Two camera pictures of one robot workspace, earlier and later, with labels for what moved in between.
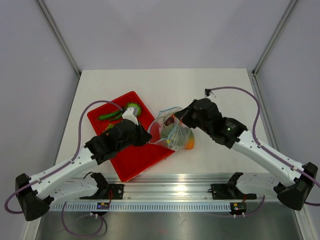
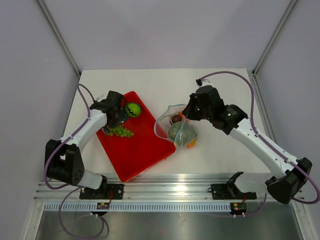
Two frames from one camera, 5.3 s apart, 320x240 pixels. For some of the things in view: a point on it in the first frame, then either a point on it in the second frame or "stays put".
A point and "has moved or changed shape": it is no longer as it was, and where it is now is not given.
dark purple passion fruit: [169, 121] has moved or changed shape
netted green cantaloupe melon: [174, 135] has moved or changed shape
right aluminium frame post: [283, 19] stays put
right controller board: [238, 207] stays put
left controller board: [103, 206] stays put
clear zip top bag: [166, 129] has moved or changed shape
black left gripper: [143, 135] to [121, 117]
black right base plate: [229, 191] stays put
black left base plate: [107, 191] stays put
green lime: [135, 105] stays put
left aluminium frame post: [59, 36] stays put
